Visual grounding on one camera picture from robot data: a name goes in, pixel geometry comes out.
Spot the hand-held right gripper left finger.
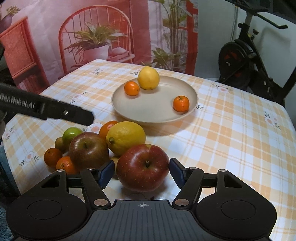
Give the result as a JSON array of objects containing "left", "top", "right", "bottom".
[{"left": 40, "top": 160, "right": 115, "bottom": 207}]

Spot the brown kiwi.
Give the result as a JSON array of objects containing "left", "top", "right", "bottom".
[{"left": 55, "top": 137, "right": 70, "bottom": 153}]

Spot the bright red apple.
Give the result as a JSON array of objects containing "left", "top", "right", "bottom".
[{"left": 116, "top": 144, "right": 170, "bottom": 193}]

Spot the black exercise bike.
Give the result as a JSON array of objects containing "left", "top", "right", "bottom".
[{"left": 218, "top": 0, "right": 296, "bottom": 109}]

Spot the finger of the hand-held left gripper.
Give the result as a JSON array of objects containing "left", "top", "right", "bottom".
[{"left": 47, "top": 100, "right": 94, "bottom": 127}]

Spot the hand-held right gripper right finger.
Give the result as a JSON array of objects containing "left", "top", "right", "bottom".
[{"left": 169, "top": 158, "right": 245, "bottom": 207}]

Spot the beige plate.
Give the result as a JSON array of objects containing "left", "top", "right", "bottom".
[{"left": 111, "top": 74, "right": 199, "bottom": 124}]

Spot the dark red-brown apple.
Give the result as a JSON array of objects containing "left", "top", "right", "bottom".
[{"left": 69, "top": 132, "right": 110, "bottom": 172}]

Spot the yellow lemon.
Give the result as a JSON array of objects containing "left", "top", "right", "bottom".
[
  {"left": 106, "top": 121, "right": 147, "bottom": 156},
  {"left": 138, "top": 66, "right": 160, "bottom": 90}
]

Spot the printed backdrop cloth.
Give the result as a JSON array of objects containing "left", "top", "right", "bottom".
[{"left": 0, "top": 0, "right": 199, "bottom": 93}]

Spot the orange checked tablecloth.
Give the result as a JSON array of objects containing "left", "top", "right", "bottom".
[{"left": 2, "top": 59, "right": 296, "bottom": 241}]

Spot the orange mandarin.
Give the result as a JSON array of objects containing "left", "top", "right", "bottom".
[
  {"left": 173, "top": 96, "right": 190, "bottom": 112},
  {"left": 99, "top": 120, "right": 119, "bottom": 139},
  {"left": 124, "top": 81, "right": 140, "bottom": 96},
  {"left": 44, "top": 148, "right": 63, "bottom": 168},
  {"left": 56, "top": 156, "right": 79, "bottom": 175}
]

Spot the green apple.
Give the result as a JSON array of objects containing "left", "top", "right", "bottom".
[{"left": 62, "top": 127, "right": 84, "bottom": 145}]

